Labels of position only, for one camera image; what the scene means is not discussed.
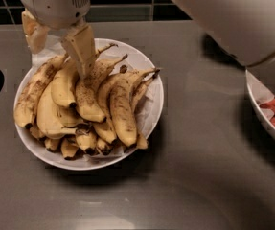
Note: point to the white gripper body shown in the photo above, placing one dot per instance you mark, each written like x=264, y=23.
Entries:
x=55, y=8

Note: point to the leftmost spotted banana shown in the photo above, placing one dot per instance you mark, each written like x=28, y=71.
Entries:
x=26, y=106

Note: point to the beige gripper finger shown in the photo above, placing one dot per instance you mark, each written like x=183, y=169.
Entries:
x=35, y=33
x=79, y=44

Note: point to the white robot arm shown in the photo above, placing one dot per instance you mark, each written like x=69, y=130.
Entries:
x=245, y=29

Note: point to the small bottom banana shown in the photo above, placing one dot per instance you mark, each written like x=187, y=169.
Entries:
x=87, y=140

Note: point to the middle speckled banana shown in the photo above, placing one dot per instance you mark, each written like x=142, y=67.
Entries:
x=86, y=90

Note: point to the hidden banana behind right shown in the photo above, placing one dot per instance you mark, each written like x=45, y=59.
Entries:
x=105, y=129

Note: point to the white bowl with strawberries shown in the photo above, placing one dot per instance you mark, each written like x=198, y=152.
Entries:
x=259, y=94

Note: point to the far right thin banana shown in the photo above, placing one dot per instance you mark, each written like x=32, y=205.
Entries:
x=139, y=93

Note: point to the pale lower left banana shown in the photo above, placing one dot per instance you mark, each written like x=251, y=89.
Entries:
x=47, y=119

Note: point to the right curved banana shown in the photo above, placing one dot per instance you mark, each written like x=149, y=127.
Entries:
x=122, y=116

